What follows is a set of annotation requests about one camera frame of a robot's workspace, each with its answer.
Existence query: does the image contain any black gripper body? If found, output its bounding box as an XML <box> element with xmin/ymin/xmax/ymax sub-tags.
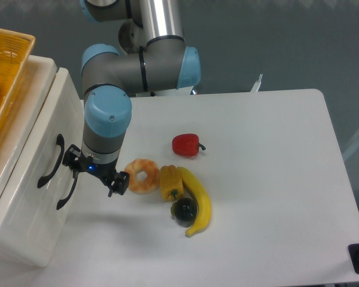
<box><xmin>62</xmin><ymin>144</ymin><xmax>117</xmax><ymax>186</ymax></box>

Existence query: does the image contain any white drawer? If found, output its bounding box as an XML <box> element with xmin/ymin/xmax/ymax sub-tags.
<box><xmin>0</xmin><ymin>68</ymin><xmax>84</xmax><ymax>241</ymax></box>

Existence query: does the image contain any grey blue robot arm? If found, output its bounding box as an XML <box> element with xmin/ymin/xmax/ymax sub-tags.
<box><xmin>63</xmin><ymin>1</ymin><xmax>201</xmax><ymax>194</ymax></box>

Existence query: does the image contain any white drawer cabinet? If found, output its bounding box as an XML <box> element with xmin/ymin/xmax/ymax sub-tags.
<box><xmin>0</xmin><ymin>56</ymin><xmax>84</xmax><ymax>267</ymax></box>

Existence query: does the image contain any glazed donut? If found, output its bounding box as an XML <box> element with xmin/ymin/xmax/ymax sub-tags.
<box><xmin>124</xmin><ymin>158</ymin><xmax>159</xmax><ymax>194</ymax></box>

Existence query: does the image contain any yellow corn cob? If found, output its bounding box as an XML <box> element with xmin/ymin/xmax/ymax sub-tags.
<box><xmin>160</xmin><ymin>165</ymin><xmax>184</xmax><ymax>201</ymax></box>

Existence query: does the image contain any red bell pepper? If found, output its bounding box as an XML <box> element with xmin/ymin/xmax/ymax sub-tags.
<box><xmin>172</xmin><ymin>133</ymin><xmax>206</xmax><ymax>157</ymax></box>

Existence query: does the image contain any yellow banana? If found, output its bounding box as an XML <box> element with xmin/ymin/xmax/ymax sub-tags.
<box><xmin>177</xmin><ymin>167</ymin><xmax>212</xmax><ymax>237</ymax></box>

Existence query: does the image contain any yellow wicker basket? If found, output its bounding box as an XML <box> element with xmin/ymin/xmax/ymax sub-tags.
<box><xmin>0</xmin><ymin>28</ymin><xmax>35</xmax><ymax>134</ymax></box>

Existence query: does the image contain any black lower drawer handle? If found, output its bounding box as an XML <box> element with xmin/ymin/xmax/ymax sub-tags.
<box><xmin>56</xmin><ymin>176</ymin><xmax>78</xmax><ymax>210</ymax></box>

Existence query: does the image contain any black drawer handle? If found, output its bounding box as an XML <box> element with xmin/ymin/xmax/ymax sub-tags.
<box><xmin>56</xmin><ymin>176</ymin><xmax>78</xmax><ymax>210</ymax></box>
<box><xmin>36</xmin><ymin>133</ymin><xmax>65</xmax><ymax>189</ymax></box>

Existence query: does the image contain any black top drawer handle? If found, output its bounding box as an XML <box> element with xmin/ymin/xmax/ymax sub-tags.
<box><xmin>36</xmin><ymin>133</ymin><xmax>65</xmax><ymax>189</ymax></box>

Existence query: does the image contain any white bracket behind table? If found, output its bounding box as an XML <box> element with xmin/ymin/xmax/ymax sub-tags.
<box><xmin>250</xmin><ymin>74</ymin><xmax>263</xmax><ymax>93</ymax></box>

